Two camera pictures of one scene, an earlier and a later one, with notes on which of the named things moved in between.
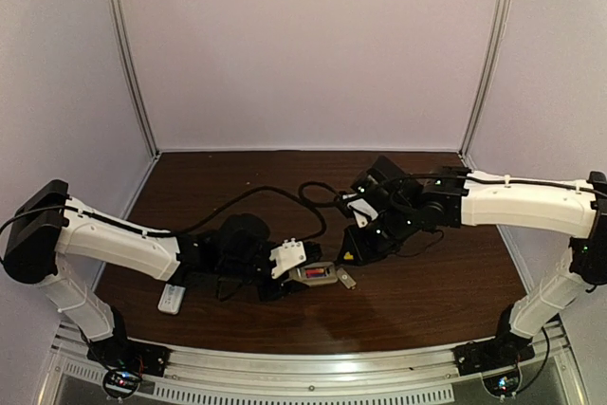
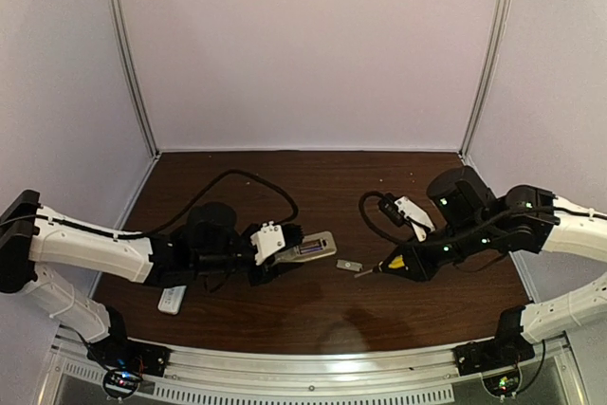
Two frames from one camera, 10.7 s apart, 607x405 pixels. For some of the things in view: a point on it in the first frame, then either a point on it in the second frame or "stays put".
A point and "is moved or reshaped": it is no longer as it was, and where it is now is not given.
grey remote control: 315,273 is moved or reshaped
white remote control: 171,299 stays put
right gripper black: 362,236 -> 424,261
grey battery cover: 345,278 is moved or reshaped
